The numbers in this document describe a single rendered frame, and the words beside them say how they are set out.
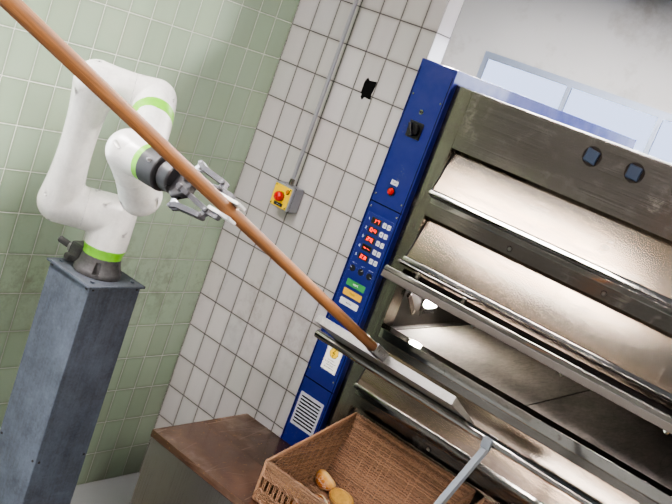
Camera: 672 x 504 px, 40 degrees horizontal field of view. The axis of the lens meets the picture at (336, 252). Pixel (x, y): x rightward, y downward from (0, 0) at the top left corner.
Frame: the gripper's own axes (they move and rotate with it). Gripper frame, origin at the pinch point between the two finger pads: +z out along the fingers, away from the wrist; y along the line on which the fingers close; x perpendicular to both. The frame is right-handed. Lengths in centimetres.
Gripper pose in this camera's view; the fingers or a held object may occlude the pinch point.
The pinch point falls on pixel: (226, 208)
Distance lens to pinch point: 203.6
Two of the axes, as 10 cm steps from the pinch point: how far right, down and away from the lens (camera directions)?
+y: -5.6, 8.1, -1.5
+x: -3.7, -4.1, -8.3
